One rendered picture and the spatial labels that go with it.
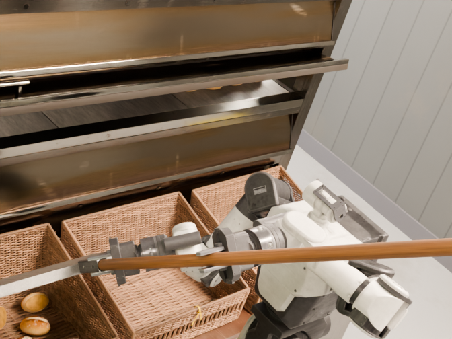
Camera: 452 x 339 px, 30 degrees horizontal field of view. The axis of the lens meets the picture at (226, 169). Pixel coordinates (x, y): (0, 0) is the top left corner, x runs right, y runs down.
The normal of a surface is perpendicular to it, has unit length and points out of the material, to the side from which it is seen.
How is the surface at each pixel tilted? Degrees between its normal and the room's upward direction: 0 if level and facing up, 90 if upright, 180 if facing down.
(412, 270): 0
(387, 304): 73
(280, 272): 91
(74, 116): 0
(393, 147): 90
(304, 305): 98
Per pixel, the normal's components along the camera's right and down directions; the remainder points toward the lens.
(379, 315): 0.26, 0.28
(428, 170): -0.75, 0.13
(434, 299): 0.29, -0.82
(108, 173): 0.70, 0.23
